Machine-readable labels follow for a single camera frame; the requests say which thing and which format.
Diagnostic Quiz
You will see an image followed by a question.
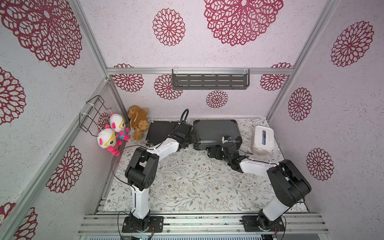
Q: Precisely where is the grey poker case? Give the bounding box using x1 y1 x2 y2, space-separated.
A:
193 120 243 150

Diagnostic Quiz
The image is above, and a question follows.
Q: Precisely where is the black poker case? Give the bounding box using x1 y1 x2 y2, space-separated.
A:
146 121 193 147

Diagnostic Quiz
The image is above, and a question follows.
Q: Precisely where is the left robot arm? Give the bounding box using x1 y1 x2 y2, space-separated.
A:
125 126 196 223

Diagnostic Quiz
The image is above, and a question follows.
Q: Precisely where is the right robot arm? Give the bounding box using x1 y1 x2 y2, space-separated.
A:
208 142 312 231

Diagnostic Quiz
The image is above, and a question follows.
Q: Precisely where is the white tissue box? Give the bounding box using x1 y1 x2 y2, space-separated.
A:
251 126 275 155

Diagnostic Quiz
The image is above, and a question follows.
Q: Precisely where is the floral table mat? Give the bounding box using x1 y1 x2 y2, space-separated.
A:
98 118 284 213

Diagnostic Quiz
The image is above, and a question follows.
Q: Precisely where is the brown teddy bear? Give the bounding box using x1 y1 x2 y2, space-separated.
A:
128 105 150 141

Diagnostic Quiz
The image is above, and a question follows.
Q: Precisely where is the upper pink white plush doll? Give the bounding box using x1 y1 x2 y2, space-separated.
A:
109 113 130 141

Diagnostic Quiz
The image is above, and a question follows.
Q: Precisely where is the pink white plush doll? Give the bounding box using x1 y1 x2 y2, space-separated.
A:
97 128 123 157
109 113 130 141

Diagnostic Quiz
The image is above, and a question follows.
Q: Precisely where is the lower pink white plush doll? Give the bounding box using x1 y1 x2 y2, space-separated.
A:
97 128 123 157

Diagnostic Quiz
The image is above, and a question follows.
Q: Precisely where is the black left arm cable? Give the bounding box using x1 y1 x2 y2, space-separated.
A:
110 108 190 193

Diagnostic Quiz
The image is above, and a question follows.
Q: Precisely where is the grey metal wall shelf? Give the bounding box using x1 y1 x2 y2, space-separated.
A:
172 69 250 90

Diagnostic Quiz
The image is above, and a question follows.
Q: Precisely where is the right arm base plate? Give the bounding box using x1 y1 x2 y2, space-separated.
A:
240 215 286 232

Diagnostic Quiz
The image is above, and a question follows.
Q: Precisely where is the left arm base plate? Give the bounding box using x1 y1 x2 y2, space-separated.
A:
122 215 164 233

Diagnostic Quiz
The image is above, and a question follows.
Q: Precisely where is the black wire wall basket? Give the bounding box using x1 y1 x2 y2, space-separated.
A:
78 95 112 137

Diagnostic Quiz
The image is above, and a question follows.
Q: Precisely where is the aluminium mounting rail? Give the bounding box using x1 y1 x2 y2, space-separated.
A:
78 213 329 236

